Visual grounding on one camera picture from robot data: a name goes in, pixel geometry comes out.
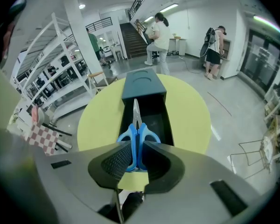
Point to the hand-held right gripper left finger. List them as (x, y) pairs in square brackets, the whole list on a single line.
[(67, 183)]

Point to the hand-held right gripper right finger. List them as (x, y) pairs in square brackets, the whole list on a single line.
[(200, 178)]

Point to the black box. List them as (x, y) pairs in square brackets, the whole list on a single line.
[(142, 85)]

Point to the red checkered cloth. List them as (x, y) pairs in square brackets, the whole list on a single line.
[(43, 137)]

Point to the white storage shelf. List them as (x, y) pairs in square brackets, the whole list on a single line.
[(278, 125)]

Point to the wooden chair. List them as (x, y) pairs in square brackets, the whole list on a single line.
[(96, 74)]

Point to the black glass door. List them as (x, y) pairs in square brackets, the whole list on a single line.
[(261, 59)]

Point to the white metal shelving rack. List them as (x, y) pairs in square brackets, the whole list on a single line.
[(60, 43)]

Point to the black backpack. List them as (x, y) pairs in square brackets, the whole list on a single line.
[(210, 36)]

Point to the black office chair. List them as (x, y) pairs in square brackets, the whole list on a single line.
[(149, 42)]

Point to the dark staircase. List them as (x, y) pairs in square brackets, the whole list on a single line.
[(134, 43)]

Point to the black balcony railing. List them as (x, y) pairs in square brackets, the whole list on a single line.
[(100, 23)]

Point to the long ceiling lamp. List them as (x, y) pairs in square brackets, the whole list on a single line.
[(169, 8), (149, 18)]

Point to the round ceiling lamp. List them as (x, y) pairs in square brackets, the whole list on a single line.
[(82, 6)]

